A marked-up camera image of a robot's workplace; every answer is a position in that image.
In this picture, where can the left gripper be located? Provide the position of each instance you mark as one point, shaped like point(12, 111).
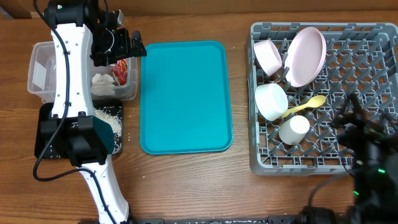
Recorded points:
point(124, 49)

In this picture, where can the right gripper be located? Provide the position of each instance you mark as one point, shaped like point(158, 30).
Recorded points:
point(365, 134)

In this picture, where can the red snack wrapper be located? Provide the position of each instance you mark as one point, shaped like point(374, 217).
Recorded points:
point(120, 69)

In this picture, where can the yellow plastic spoon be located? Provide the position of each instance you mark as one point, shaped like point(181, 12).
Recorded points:
point(313, 102)

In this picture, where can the grey dishwasher rack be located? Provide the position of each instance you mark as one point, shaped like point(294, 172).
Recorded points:
point(361, 58)

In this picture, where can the white napkin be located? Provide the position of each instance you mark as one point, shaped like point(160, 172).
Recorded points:
point(102, 85)

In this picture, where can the white cup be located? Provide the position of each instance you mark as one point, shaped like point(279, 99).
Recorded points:
point(294, 130)

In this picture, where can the large white plate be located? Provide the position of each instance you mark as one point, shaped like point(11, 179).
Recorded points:
point(305, 57)

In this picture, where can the white bowl with food scraps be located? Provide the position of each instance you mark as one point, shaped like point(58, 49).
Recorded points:
point(271, 101)

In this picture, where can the pink bowl with rice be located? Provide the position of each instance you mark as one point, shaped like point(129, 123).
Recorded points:
point(268, 56)

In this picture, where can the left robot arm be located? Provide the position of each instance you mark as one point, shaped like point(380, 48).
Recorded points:
point(86, 35)

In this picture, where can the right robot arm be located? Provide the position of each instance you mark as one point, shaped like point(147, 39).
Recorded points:
point(374, 167)

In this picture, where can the clear plastic bin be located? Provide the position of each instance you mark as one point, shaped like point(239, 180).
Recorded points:
point(42, 75)

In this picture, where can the spilled rice pile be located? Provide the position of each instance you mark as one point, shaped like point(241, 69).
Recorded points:
point(112, 114)

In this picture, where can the teal serving tray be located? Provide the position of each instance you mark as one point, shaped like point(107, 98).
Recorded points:
point(185, 104)

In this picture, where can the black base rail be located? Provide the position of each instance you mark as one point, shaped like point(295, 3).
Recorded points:
point(321, 215)

